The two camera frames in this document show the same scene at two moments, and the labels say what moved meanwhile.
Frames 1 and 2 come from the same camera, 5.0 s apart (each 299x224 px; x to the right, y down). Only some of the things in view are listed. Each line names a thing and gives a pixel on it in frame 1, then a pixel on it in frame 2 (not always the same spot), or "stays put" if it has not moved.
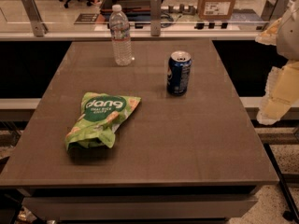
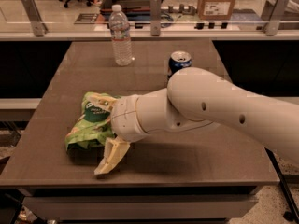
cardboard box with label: x=217 y=2 stays put
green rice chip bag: x=101 y=114 stays put
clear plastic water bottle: x=120 y=30 stays put
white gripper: x=289 y=36 to x=125 y=118
